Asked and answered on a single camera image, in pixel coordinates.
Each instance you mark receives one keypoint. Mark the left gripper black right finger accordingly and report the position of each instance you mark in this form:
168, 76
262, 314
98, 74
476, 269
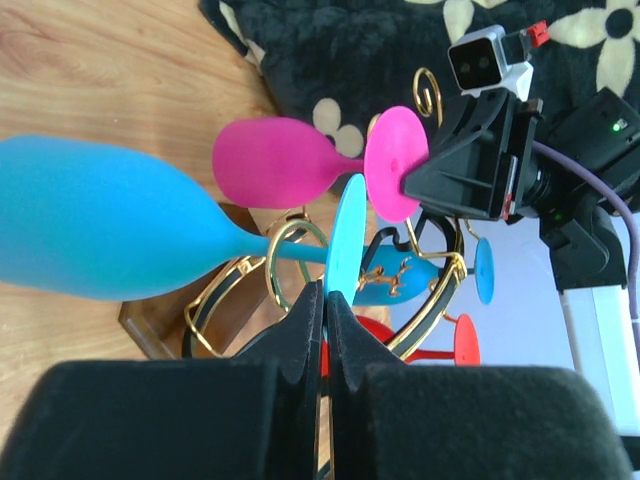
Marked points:
391, 420

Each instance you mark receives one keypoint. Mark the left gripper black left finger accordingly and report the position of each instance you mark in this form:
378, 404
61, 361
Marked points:
251, 416

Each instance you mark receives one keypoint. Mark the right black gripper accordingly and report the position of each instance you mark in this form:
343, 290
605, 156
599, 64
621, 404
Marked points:
470, 189

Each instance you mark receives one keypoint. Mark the gold wire wine glass rack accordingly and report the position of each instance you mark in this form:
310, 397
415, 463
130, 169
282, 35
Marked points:
220, 314

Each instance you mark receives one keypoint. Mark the magenta wine glass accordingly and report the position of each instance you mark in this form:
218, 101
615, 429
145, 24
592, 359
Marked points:
283, 163

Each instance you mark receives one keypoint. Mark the cyan wine glass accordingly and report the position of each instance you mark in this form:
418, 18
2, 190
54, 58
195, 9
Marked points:
106, 222
394, 277

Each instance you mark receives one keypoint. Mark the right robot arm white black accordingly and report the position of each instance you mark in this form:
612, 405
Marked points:
494, 158

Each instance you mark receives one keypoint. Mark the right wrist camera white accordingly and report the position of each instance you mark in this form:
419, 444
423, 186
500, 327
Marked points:
491, 58

